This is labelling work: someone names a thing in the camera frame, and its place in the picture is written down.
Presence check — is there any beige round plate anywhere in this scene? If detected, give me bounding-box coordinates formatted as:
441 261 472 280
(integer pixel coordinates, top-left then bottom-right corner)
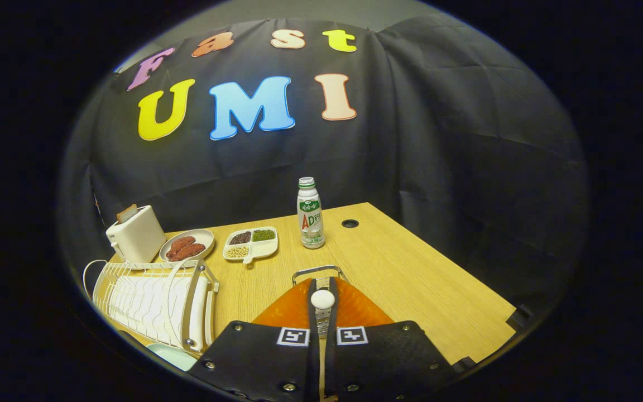
159 229 215 263

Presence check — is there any white toaster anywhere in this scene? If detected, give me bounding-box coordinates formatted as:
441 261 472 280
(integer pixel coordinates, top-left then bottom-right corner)
105 205 167 264

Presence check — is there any white divided dish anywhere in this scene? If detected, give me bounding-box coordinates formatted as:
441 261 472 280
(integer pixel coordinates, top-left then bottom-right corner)
223 226 279 264

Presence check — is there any white drink bottle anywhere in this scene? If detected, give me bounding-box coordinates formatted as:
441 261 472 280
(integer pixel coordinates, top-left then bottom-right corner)
297 177 326 250

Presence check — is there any white wire dish rack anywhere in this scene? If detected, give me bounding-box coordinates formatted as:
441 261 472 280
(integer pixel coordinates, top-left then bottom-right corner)
83 258 220 353

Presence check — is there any light green plate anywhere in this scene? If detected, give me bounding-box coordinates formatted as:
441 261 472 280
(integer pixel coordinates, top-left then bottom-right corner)
146 343 198 372

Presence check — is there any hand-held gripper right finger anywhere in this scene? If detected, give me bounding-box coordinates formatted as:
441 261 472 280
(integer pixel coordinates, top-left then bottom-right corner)
326 277 459 402

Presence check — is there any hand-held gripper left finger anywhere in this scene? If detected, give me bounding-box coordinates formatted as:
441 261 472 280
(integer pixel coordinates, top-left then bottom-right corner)
188 277 322 402

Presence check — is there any brown sausage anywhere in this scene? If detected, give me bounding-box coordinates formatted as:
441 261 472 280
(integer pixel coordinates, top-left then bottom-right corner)
174 243 207 261
166 236 196 260

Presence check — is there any black backdrop cloth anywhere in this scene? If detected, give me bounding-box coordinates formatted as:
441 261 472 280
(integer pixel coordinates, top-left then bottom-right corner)
59 14 589 336

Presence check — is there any metal wire basket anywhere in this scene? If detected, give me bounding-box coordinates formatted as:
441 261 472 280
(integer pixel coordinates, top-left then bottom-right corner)
292 265 350 286

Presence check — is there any spoon with checked handle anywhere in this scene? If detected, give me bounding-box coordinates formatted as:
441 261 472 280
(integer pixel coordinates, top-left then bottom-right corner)
310 276 337 339

